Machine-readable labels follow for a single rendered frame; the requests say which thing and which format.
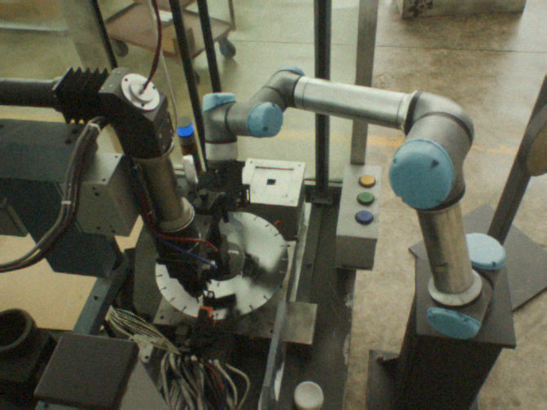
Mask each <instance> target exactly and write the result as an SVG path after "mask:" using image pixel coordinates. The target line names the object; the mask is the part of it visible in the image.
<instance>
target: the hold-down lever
mask: <svg viewBox="0 0 547 410"><path fill-rule="evenodd" d="M216 197H217V205H218V207H220V208H221V212H222V216H223V221H224V222H225V223H228V222H229V216H228V211H227V206H228V201H227V195H226V193H225V192H219V193H217V196H216Z"/></svg>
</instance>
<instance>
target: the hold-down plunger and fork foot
mask: <svg viewBox="0 0 547 410"><path fill-rule="evenodd" d="M215 265H216V266H217V268H210V269H204V271H205V277H204V281H205V285H204V287H203V290H206V291H208V284H207V282H209V283H210V285H211V284H212V281H211V280H212V279H216V277H223V276H226V275H230V274H231V271H230V264H229V261H226V262H225V259H224V260H223V262H217V261H215Z"/></svg>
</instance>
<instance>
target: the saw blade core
mask: <svg viewBox="0 0 547 410"><path fill-rule="evenodd" d="M241 215H242V216H241ZM234 216H235V218H236V219H238V220H240V221H241V222H242V226H243V227H242V228H241V229H240V230H237V231H235V233H233V234H228V238H227V242H232V243H236V244H237V245H239V246H240V247H241V249H242V250H243V256H244V262H243V266H242V268H241V269H240V271H239V272H238V273H236V274H235V275H233V276H231V277H227V279H223V280H216V279H212V280H211V281H212V284H211V285H210V287H209V288H208V291H206V290H204V291H203V292H204V295H206V298H207V301H208V305H209V306H208V307H209V308H212V314H211V316H210V317H207V319H209V320H215V319H216V314H218V315H217V320H221V319H228V318H233V317H235V316H234V312H235V315H236V316H241V315H244V314H247V313H249V312H252V309H253V311H254V310H256V309H257V308H260V307H261V305H263V304H264V303H266V302H267V301H268V300H269V299H270V298H271V297H272V296H273V295H275V294H276V293H277V292H278V289H279V287H280V286H281V284H282V283H283V281H284V277H285V276H286V273H287V270H288V266H289V260H283V259H289V254H288V249H287V246H286V243H285V242H284V240H283V238H282V235H281V234H280V233H279V232H278V231H277V230H276V229H275V230H273V231H270V230H271V229H272V228H274V227H273V226H272V225H271V224H270V223H269V222H268V221H266V220H264V219H262V218H260V217H256V216H254V215H252V214H248V213H244V212H243V214H242V212H235V213H234ZM255 218H256V219H255ZM254 219H255V220H254ZM267 225H268V226H267ZM265 226H267V227H265ZM275 235H277V236H275ZM280 246H282V247H280ZM280 272H282V273H280ZM155 275H156V281H157V284H158V287H159V289H160V292H161V293H162V295H163V296H164V297H165V298H166V300H167V301H168V302H169V303H170V304H171V305H173V306H174V308H175V309H177V310H178V311H180V312H182V311H183V310H184V307H186V309H185V310H184V311H183V313H185V314H187V315H189V316H194V317H197V313H198V310H199V306H207V305H206V303H205V302H204V300H203V296H200V297H199V303H197V300H196V298H193V297H190V296H189V295H188V292H186V291H185V290H184V289H183V286H182V285H181V284H180V283H179V282H178V280H177V279H176V278H170V277H169V275H168V271H167V269H166V267H165V265H162V264H157V263H156V268H155ZM161 275H162V276H161ZM157 276H158V277H157ZM274 285H276V286H274ZM278 286H279V287H278ZM165 287H167V288H166V289H165ZM264 296H265V298H263V297H264ZM172 299H174V300H172ZM267 299H268V300H267ZM171 300H172V301H171ZM170 301H171V302H170ZM250 305H251V306H252V309H251V308H250Z"/></svg>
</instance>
